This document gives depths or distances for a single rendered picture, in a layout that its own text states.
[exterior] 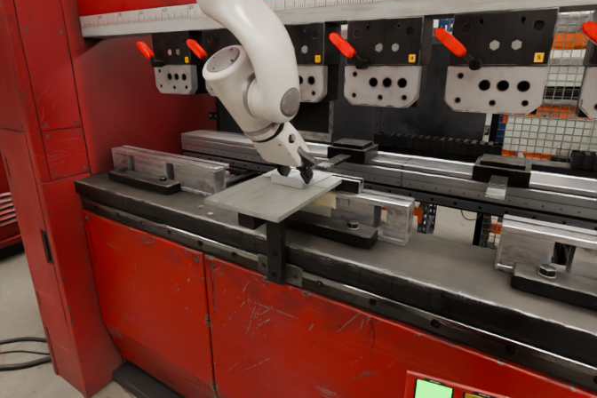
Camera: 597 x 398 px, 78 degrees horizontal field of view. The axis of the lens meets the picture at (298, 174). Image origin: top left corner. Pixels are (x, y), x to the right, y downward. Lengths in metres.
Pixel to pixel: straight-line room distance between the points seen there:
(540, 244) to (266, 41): 0.59
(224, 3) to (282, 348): 0.78
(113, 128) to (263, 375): 0.99
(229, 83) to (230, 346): 0.77
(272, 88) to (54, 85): 0.97
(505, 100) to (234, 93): 0.45
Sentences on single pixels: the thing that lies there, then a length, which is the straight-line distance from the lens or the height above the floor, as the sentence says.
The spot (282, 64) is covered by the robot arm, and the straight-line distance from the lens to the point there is 0.56.
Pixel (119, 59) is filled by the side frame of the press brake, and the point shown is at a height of 1.27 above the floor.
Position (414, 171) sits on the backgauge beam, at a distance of 1.07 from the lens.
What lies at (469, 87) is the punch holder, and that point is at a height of 1.22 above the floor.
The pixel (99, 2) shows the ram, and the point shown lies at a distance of 1.38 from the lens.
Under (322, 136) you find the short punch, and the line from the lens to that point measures 0.88.
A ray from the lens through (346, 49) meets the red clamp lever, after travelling 0.75.
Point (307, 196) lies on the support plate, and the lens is 0.74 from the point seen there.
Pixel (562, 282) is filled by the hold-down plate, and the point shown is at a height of 0.91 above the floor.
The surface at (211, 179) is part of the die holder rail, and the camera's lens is 1.10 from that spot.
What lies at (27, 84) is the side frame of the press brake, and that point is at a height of 1.20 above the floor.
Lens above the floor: 1.26
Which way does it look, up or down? 17 degrees down
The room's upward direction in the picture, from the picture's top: straight up
